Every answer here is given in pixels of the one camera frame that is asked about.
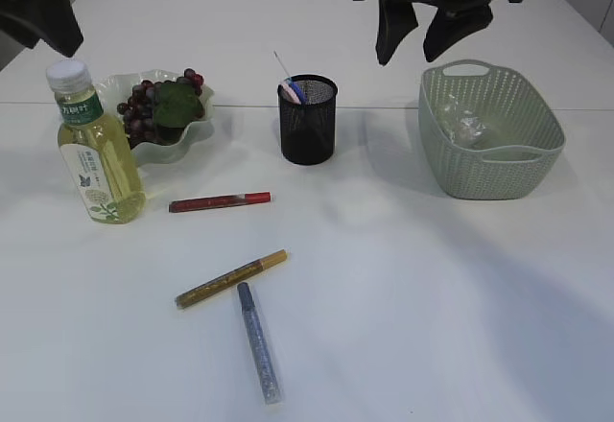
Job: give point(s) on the silver glitter pen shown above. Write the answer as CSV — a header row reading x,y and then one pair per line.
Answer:
x,y
259,347

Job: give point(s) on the dark red grape bunch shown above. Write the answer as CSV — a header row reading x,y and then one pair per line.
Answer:
x,y
159,112

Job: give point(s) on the green tea bottle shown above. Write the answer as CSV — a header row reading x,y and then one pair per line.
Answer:
x,y
94,146

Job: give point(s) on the blue scissors with sheath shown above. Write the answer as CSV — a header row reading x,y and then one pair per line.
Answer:
x,y
298,91

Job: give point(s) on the black mesh pen holder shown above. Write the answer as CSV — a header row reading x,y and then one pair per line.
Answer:
x,y
308,132

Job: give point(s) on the light green wavy plate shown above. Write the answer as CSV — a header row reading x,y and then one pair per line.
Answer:
x,y
116,89

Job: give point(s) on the pink scissors with sheath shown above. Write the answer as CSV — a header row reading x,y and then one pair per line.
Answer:
x,y
289,89

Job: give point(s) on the gold marker pen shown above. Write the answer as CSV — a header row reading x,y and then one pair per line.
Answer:
x,y
229,279

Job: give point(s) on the clear plastic sheet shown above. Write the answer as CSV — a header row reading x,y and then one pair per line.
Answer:
x,y
460,124

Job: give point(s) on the light green woven basket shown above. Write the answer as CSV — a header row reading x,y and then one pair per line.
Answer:
x,y
524,137

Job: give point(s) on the clear plastic ruler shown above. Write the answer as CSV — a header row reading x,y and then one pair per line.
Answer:
x,y
283,66

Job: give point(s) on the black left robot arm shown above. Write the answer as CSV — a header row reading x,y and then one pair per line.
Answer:
x,y
52,21

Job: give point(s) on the red marker pen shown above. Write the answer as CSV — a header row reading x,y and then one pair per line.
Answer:
x,y
189,205

